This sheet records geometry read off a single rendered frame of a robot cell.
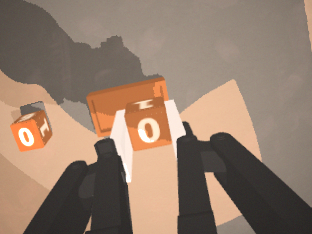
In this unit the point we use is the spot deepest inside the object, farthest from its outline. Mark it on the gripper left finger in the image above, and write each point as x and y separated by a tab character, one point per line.
68	211

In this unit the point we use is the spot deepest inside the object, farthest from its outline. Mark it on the orange rectangular tray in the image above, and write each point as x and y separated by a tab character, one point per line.
103	104

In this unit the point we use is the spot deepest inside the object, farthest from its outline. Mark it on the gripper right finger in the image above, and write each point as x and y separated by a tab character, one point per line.
268	204

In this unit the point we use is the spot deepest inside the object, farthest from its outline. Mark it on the orange cube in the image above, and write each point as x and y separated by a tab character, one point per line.
31	131
147	123

